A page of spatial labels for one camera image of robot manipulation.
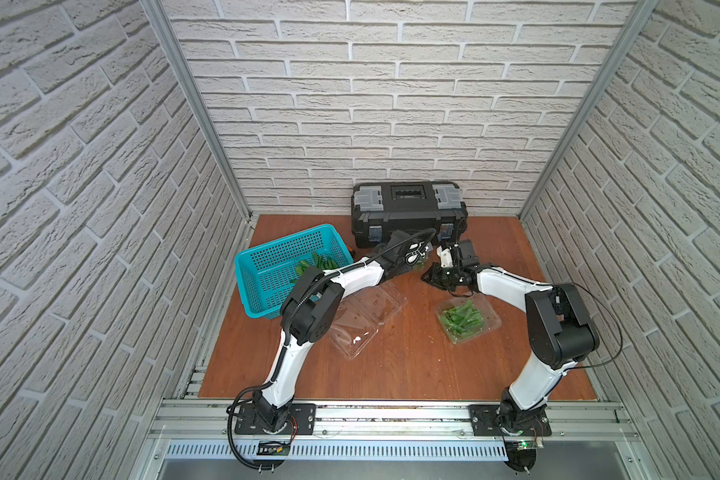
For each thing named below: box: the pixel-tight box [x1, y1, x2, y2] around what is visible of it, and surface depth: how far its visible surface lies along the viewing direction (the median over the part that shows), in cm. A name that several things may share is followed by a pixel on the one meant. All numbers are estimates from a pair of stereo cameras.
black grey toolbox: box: [351, 181, 469, 247], surface depth 102 cm
